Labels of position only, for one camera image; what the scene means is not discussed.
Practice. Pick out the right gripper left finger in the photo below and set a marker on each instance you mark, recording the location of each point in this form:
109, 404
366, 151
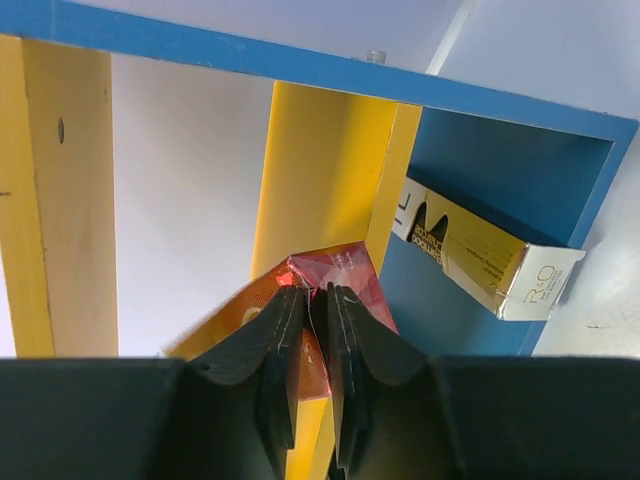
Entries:
230, 413

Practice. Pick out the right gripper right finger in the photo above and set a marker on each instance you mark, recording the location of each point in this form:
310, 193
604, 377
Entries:
401, 414

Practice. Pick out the red 3D toothpaste box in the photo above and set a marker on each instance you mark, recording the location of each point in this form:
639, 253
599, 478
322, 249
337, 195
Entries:
347, 265

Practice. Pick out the silver RO box table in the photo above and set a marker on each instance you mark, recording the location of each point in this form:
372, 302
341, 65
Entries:
514, 279

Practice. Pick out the blue shelf with coloured boards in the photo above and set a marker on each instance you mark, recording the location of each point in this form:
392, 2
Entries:
342, 137

